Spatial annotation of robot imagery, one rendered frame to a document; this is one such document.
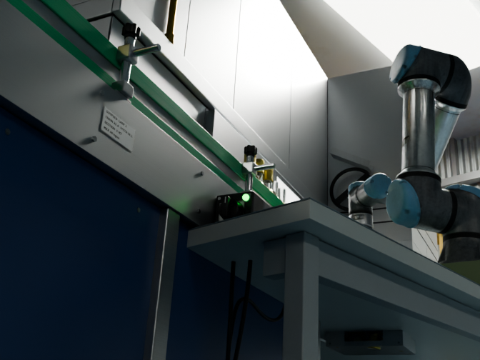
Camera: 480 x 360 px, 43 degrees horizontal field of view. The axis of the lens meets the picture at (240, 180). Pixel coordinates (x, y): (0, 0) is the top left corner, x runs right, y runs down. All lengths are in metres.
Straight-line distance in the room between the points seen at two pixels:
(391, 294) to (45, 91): 0.72
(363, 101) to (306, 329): 2.20
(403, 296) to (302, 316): 0.33
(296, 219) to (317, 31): 3.10
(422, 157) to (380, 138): 1.28
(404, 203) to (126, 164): 0.84
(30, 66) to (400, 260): 0.70
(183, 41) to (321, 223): 1.00
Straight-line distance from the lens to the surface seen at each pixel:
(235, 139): 1.96
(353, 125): 3.01
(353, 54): 4.20
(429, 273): 1.24
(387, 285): 1.19
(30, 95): 0.81
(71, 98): 0.87
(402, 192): 1.60
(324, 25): 3.94
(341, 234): 1.00
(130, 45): 1.00
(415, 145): 1.68
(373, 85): 3.09
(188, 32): 1.88
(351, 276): 1.09
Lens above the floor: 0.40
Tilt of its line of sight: 23 degrees up
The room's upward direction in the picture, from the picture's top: 4 degrees clockwise
